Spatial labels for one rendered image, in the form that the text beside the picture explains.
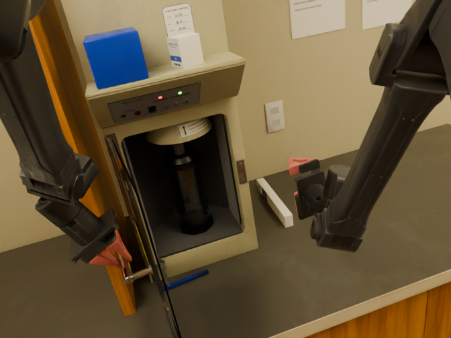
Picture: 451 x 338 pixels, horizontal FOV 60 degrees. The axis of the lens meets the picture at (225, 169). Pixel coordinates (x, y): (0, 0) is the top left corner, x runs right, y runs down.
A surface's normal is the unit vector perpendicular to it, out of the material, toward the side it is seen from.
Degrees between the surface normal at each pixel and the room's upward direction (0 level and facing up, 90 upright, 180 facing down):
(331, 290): 0
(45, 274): 0
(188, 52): 90
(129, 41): 90
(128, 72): 90
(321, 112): 90
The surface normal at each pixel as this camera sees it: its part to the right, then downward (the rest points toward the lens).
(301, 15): 0.29, 0.40
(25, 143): -0.23, 0.81
